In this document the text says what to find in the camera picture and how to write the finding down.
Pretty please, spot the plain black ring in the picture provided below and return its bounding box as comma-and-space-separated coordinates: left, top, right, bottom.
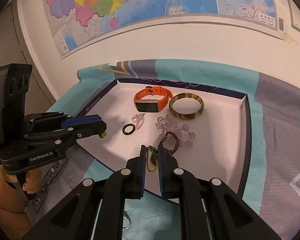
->
122, 122, 137, 136

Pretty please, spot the pink translucent ring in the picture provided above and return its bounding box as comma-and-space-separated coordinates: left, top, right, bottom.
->
131, 113, 146, 131

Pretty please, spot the orange smart watch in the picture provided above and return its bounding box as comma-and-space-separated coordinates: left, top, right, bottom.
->
134, 86, 172, 113

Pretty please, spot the gold green chain ring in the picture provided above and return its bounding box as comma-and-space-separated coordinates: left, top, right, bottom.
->
145, 144, 159, 173

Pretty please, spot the dark red bead bracelet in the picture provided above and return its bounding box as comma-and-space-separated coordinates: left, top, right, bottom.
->
158, 130, 182, 157

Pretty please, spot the clear crystal bead bracelet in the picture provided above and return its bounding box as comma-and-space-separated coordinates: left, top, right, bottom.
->
154, 114, 197, 149

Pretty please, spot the tortoiseshell bangle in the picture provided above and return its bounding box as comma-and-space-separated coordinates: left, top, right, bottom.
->
169, 93, 204, 120

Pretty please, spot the black ring green stone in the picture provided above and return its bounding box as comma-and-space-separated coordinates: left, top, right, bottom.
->
99, 131, 107, 139

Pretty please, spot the person's left hand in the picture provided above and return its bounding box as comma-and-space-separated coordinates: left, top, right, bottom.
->
0, 165, 42, 194

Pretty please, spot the teal grey patterned bedsheet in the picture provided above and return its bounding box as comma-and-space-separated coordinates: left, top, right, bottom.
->
28, 59, 300, 239

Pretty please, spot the navy tray box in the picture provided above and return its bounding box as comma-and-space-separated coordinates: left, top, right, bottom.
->
78, 79, 251, 195

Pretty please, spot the brown wooden door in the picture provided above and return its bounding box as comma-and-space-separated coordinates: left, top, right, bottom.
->
0, 0, 56, 114

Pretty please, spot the silver ring on sheet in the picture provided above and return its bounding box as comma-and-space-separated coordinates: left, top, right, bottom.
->
122, 211, 132, 230

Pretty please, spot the colourful wall map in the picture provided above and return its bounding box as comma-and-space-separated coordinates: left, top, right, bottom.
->
43, 0, 285, 57

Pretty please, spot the white wall socket left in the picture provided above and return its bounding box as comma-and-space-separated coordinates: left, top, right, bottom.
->
287, 0, 300, 32

